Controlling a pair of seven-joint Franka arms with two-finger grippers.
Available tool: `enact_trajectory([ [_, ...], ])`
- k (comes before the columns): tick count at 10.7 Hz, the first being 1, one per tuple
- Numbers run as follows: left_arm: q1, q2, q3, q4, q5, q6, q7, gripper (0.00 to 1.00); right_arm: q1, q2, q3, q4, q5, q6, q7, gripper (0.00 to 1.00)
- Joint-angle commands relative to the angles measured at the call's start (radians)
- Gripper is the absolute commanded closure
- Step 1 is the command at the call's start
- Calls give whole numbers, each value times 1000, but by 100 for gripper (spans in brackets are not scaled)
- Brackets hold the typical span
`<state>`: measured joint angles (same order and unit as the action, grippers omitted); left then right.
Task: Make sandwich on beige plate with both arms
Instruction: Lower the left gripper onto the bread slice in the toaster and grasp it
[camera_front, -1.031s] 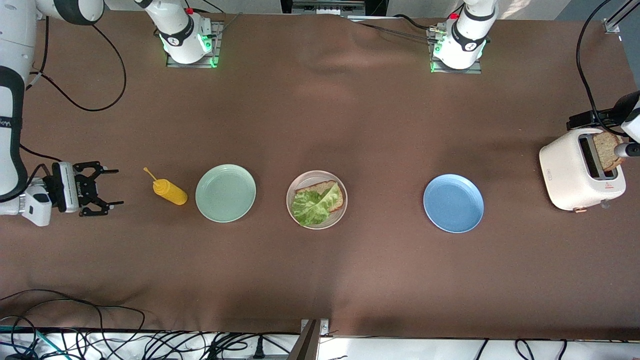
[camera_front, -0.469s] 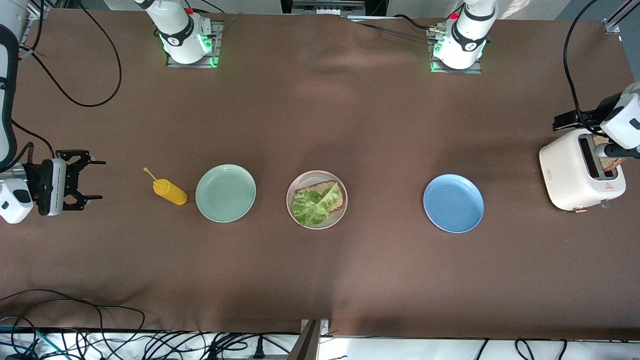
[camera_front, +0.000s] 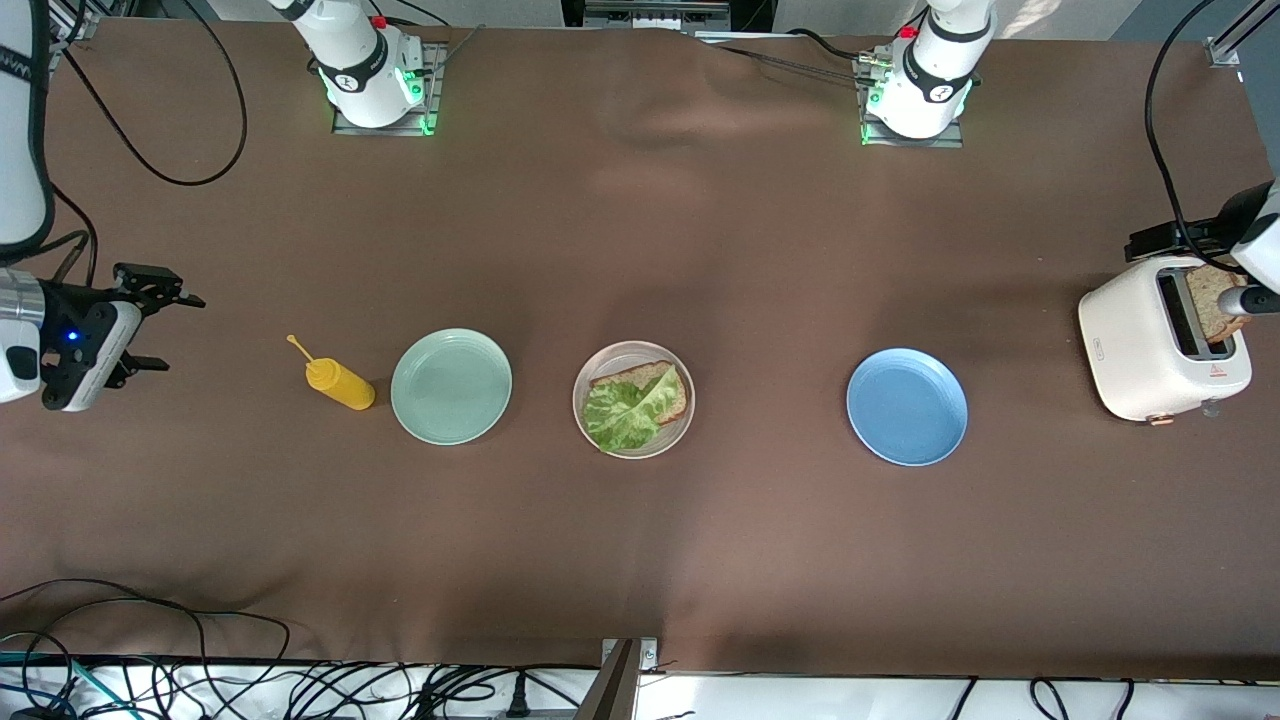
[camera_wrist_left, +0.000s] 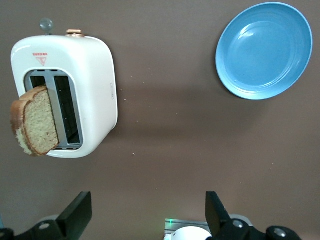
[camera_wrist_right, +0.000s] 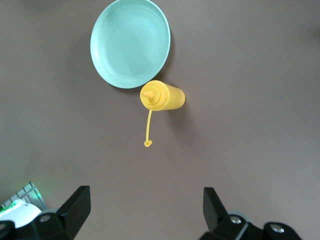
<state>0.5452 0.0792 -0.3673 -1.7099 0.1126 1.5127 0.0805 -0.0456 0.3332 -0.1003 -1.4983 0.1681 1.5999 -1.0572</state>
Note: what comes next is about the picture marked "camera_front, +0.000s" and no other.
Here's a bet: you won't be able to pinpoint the mint green plate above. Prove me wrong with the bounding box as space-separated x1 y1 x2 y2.
390 328 514 447

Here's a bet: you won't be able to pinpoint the brown bread slice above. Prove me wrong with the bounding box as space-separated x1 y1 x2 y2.
590 360 690 426
1185 263 1253 345

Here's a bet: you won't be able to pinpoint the black device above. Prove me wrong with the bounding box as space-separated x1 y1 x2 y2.
560 0 776 31

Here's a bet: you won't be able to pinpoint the white toaster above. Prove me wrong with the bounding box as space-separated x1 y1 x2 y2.
1077 256 1254 428

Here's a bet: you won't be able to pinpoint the brown table cloth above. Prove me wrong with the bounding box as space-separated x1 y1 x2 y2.
0 18 1280 681

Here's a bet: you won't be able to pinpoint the beige plate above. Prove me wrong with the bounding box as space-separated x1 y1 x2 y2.
572 341 697 460

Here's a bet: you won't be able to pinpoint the gray power strip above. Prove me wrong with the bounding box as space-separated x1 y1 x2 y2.
583 0 733 33

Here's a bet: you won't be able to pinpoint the aluminium frame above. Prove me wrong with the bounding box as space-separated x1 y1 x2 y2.
50 0 131 31

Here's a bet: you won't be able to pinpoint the yellow squeeze bottle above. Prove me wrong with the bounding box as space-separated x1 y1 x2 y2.
286 334 377 412

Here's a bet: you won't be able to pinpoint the gray metal bracket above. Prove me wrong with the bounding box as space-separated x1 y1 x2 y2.
588 636 659 720

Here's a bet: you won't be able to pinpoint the green lettuce leaf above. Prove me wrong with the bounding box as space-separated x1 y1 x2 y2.
583 365 681 454

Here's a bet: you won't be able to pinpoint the long black looped cable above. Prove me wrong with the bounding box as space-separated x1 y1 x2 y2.
0 578 293 701

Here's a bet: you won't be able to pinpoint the tangled black cables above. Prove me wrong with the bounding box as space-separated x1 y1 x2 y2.
130 655 601 720

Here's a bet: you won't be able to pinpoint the teal cable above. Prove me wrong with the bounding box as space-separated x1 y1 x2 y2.
0 652 136 719

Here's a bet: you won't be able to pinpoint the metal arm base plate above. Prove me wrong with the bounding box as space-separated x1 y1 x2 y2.
855 55 966 149
331 42 448 137

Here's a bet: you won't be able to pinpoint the blue plate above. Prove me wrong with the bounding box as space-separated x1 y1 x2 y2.
846 347 970 468

